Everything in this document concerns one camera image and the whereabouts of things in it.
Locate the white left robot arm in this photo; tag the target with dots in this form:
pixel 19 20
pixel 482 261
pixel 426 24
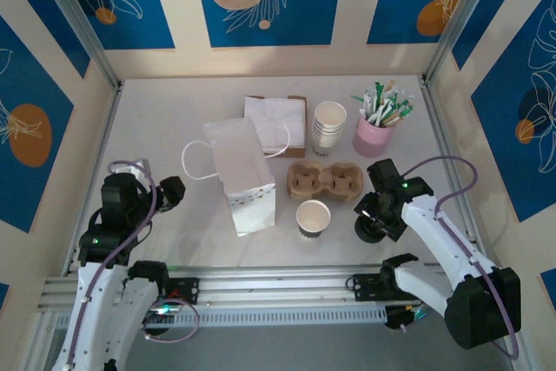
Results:
pixel 91 301

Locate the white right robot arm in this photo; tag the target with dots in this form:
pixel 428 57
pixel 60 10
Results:
pixel 434 232

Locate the green white sugar sachet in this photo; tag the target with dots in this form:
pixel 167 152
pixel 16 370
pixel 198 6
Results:
pixel 407 106
pixel 360 98
pixel 379 89

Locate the black paper coffee cup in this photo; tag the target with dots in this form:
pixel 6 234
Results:
pixel 313 214

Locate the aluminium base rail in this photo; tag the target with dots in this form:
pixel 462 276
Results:
pixel 269 288

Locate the black plastic cup lid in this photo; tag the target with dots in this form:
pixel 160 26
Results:
pixel 369 234

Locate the wooden stirrer stick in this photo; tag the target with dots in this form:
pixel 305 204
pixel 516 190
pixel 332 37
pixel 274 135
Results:
pixel 392 86

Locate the stack of white paper cups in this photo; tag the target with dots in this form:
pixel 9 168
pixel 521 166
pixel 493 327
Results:
pixel 328 127

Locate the white paper napkin stack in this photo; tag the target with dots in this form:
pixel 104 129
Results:
pixel 273 114

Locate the white napkins on cardboard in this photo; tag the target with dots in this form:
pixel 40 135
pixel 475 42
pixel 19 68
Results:
pixel 304 104

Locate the aluminium table side rail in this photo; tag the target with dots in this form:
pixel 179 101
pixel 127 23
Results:
pixel 108 127
pixel 448 154

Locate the brown cardboard cup carrier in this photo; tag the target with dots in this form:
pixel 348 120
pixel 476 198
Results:
pixel 323 180

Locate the pink cylindrical holder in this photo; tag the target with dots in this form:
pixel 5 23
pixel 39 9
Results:
pixel 369 141

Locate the aluminium frame post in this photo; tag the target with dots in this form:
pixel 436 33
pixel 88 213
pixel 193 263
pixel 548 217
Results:
pixel 78 19
pixel 460 19

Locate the white animal print paper bag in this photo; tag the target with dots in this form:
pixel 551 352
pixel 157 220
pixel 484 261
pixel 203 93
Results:
pixel 239 162

